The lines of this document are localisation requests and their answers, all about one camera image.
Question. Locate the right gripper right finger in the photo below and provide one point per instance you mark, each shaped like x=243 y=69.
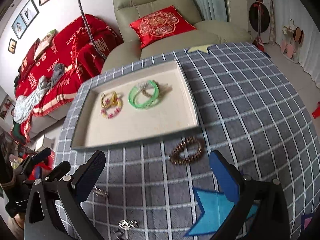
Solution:
x=228 y=177

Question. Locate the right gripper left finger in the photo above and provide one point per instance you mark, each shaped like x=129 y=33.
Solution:
x=85 y=177

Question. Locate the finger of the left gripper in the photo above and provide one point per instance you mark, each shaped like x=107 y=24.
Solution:
x=38 y=159
x=59 y=171

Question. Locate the silver heart pendant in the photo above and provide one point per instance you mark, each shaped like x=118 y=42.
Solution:
x=128 y=224

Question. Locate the green translucent bangle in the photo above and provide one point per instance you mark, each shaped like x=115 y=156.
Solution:
x=138 y=90

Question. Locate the silver rhinestone hair clip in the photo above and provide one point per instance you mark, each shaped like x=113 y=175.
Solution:
x=100 y=192

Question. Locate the grey clothes pile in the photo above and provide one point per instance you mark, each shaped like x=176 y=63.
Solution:
x=24 y=104

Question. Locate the grey checked tablecloth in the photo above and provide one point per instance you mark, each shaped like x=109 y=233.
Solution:
x=248 y=110

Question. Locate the green tray with beige lining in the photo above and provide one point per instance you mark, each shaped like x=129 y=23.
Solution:
x=174 y=115

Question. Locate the red plastic stool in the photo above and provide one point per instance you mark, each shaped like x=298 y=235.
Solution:
x=316 y=112

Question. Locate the framed picture small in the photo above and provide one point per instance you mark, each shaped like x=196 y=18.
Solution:
x=12 y=46

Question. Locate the red blanket on sofa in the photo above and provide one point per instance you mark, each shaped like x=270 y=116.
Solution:
x=73 y=48

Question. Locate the framed picture large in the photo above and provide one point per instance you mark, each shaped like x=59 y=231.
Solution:
x=25 y=18

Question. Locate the pink slippers on hanger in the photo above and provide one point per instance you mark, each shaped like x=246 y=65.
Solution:
x=293 y=38

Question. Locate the red embroidered cushion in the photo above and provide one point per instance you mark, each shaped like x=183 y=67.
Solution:
x=161 y=24

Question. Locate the green leather armchair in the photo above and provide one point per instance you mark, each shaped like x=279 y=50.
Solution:
x=206 y=32

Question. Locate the washing machine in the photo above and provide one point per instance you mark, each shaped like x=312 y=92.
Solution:
x=259 y=18

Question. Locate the braided camera pole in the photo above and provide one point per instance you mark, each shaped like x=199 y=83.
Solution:
x=87 y=27

